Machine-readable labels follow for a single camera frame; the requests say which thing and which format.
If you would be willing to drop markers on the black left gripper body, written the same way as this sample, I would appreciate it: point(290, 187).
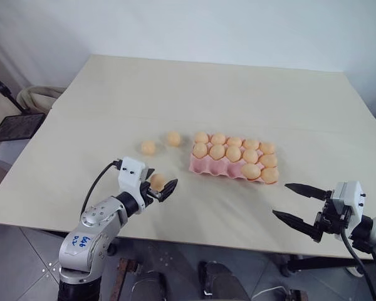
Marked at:
point(149, 195)

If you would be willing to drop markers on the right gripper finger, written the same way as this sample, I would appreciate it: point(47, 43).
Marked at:
point(310, 190)
point(297, 222)

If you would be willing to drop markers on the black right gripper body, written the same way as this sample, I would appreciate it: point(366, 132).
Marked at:
point(332, 219)

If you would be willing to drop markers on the orange egg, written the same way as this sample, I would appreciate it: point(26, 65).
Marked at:
point(174, 138)
point(217, 151)
point(201, 137)
point(267, 147)
point(233, 153)
point(270, 175)
point(200, 150)
point(234, 141)
point(268, 160)
point(158, 181)
point(251, 144)
point(250, 156)
point(218, 138)
point(250, 171)
point(148, 147)

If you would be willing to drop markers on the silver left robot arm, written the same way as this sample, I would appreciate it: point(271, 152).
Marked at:
point(94, 219)

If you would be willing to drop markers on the pink egg carton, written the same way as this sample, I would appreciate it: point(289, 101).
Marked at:
point(206, 166)

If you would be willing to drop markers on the black table leg with caster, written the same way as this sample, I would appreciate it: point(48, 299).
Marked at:
point(319, 263)

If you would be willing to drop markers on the black table caster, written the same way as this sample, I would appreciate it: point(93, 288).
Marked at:
point(112, 249)

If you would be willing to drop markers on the rusty metal bar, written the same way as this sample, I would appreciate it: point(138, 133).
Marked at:
point(127, 279)

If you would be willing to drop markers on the dark rounded shape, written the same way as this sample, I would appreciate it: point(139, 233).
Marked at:
point(150, 287)
point(222, 282)

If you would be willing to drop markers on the beige fabric bag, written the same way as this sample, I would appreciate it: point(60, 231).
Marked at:
point(39, 98)

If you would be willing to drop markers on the black mesh plate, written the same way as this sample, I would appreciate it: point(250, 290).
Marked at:
point(17, 127)

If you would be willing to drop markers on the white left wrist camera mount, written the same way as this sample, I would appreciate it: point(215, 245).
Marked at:
point(131, 175)

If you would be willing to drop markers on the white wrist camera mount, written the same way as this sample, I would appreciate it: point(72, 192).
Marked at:
point(131, 175)
point(351, 196)

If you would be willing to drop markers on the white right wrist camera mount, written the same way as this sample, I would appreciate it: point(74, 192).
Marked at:
point(351, 196)

